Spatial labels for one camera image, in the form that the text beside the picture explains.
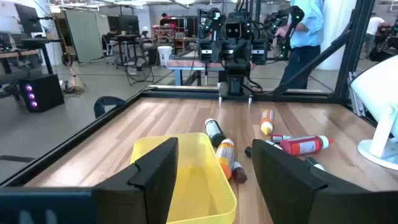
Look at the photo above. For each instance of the large orange food coloring bottle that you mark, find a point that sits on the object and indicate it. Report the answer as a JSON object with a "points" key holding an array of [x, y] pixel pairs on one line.
{"points": [[303, 145]]}

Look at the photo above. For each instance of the black metal table frame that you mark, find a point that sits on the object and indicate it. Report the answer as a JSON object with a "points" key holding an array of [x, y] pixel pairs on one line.
{"points": [[186, 93]]}

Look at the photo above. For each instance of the black computer tower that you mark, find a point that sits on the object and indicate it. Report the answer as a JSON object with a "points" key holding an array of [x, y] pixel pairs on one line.
{"points": [[46, 90]]}

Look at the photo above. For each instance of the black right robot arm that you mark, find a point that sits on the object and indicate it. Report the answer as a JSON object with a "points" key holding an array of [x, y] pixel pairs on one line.
{"points": [[236, 84]]}

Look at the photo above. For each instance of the black floor fan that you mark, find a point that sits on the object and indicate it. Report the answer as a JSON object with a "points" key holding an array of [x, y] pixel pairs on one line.
{"points": [[140, 70]]}

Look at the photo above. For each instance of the green partition panel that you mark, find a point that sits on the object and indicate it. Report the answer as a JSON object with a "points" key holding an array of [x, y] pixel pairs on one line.
{"points": [[84, 34]]}

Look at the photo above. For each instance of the white pillar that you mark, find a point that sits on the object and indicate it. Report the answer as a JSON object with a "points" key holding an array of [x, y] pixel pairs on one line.
{"points": [[337, 31]]}

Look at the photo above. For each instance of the large green food coloring bottle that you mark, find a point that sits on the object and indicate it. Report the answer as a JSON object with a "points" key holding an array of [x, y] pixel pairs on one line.
{"points": [[214, 132]]}

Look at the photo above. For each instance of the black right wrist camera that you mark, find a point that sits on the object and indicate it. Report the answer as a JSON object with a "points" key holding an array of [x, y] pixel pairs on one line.
{"points": [[233, 30]]}

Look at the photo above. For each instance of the red top table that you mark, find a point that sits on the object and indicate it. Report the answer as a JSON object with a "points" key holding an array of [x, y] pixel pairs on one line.
{"points": [[186, 63]]}

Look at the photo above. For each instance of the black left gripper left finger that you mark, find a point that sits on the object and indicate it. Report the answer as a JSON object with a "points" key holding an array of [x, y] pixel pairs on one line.
{"points": [[149, 193]]}

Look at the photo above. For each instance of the person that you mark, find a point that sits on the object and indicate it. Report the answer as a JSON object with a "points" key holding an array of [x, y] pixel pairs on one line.
{"points": [[306, 31], [374, 26], [164, 20]]}

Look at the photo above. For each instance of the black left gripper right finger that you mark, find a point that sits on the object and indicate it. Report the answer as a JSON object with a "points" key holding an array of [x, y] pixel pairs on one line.
{"points": [[289, 193]]}

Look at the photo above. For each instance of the large golden yellow coloring bottle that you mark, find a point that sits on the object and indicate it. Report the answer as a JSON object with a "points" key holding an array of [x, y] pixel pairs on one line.
{"points": [[225, 157]]}

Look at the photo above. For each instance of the white bucket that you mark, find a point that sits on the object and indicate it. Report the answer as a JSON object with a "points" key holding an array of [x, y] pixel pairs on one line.
{"points": [[164, 56]]}

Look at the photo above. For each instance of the black desk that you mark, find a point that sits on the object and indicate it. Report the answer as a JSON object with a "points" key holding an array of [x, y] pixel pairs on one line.
{"points": [[40, 40]]}

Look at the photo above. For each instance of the yellow plastic bin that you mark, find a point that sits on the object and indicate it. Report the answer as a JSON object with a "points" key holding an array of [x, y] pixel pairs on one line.
{"points": [[199, 186]]}

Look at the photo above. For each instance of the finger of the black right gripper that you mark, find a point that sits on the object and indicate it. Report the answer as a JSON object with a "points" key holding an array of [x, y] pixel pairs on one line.
{"points": [[227, 53], [242, 53]]}

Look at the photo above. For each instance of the black monitor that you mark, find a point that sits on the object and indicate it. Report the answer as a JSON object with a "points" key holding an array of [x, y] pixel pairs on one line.
{"points": [[128, 24], [28, 18]]}

